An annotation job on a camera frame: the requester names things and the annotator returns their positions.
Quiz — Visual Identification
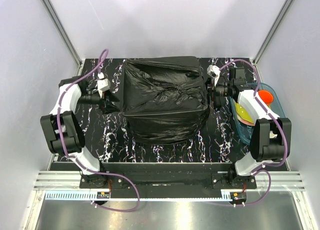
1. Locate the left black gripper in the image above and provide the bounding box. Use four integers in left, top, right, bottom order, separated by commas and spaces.
77, 89, 121, 115

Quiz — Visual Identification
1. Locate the black trash bag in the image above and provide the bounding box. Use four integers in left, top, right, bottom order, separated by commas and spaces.
120, 56, 210, 145

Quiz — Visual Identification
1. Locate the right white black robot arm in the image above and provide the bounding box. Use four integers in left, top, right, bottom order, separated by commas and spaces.
207, 65, 292, 189

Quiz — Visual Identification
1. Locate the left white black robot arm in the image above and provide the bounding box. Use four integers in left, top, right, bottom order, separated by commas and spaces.
40, 74, 119, 188

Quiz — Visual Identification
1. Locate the yellow plastic plate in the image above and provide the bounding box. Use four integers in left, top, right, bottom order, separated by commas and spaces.
235, 103, 254, 123

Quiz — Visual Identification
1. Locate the pink plastic plate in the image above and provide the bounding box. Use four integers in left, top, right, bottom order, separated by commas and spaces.
237, 116, 255, 127

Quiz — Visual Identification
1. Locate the orange plastic cup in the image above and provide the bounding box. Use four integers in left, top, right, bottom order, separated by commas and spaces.
258, 89, 274, 106

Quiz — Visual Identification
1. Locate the black marble pattern mat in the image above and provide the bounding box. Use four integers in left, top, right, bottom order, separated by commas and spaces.
75, 57, 249, 164

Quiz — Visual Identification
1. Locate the blue transparent plastic tray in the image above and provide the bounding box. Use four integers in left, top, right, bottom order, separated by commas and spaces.
228, 83, 285, 145

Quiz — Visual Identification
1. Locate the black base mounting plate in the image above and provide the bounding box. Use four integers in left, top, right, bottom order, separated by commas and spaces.
79, 162, 258, 191

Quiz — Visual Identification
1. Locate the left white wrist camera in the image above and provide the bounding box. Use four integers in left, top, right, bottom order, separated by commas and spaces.
97, 72, 111, 99

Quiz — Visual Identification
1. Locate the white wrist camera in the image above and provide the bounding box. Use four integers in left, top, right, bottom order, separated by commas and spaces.
97, 72, 111, 99
206, 65, 221, 87

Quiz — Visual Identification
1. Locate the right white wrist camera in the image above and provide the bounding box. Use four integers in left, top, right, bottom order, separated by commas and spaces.
206, 65, 221, 87

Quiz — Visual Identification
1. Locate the aluminium frame rail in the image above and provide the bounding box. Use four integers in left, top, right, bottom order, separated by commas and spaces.
33, 171, 305, 191

